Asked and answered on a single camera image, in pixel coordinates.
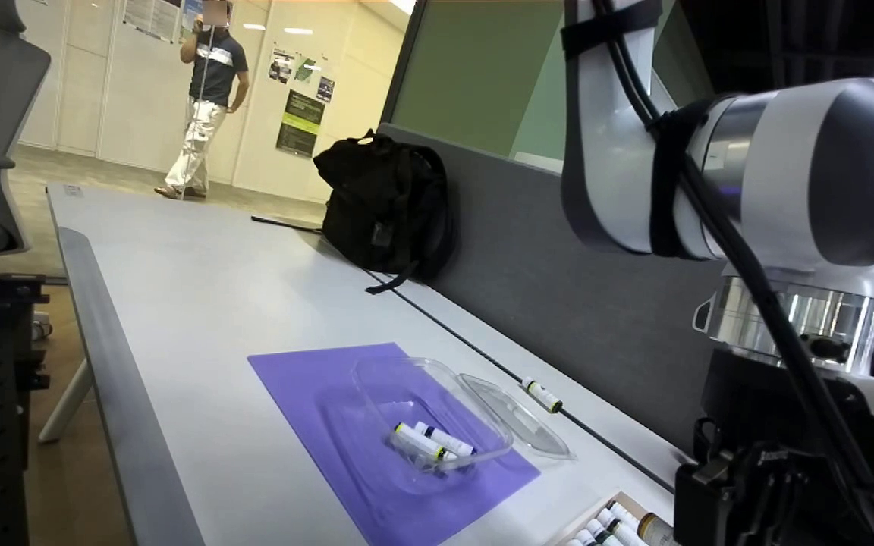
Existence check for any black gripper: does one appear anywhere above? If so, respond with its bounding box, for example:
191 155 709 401
670 347 874 546

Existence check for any light wooden tray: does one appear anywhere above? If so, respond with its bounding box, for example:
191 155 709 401
553 493 681 546

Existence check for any white bottle dark band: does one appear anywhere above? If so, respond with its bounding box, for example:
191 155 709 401
580 515 615 546
597 501 635 541

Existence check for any white bottle navy band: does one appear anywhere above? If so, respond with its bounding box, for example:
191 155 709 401
411 420 479 464

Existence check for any white bottle yellow band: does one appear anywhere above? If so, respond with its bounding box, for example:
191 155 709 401
386 422 458 469

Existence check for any clear plastic container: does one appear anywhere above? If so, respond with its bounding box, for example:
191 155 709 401
313 354 519 501

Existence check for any clear plastic lid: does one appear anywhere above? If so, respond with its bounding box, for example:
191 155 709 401
453 371 574 462

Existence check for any grey desk partition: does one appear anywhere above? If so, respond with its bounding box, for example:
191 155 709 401
379 120 733 459

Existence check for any purple mat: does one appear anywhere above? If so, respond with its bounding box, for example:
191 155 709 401
246 340 542 546

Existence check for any green and black poster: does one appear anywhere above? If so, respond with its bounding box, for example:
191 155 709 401
272 89 327 160

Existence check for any person in dark shirt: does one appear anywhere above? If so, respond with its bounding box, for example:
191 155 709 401
150 0 254 205

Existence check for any white table leg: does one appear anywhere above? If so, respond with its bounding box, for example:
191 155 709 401
35 357 96 448

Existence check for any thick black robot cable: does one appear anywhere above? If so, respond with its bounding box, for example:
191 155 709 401
583 0 874 546

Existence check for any small white cable connector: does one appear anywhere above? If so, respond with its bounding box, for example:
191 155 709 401
519 377 568 417

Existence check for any thin black table cable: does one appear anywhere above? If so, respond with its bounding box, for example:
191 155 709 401
247 210 681 495

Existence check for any black fabric bag with strap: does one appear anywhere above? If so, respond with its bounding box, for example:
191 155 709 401
309 129 456 299

